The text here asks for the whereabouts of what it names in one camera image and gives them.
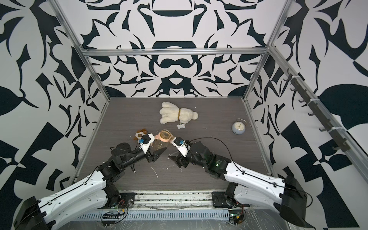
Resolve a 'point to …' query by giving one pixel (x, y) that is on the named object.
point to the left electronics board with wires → (109, 218)
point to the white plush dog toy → (171, 112)
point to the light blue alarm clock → (238, 127)
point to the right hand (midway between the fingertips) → (174, 147)
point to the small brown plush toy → (140, 133)
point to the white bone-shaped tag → (182, 125)
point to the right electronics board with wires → (236, 216)
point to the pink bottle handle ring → (170, 139)
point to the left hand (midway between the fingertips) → (160, 139)
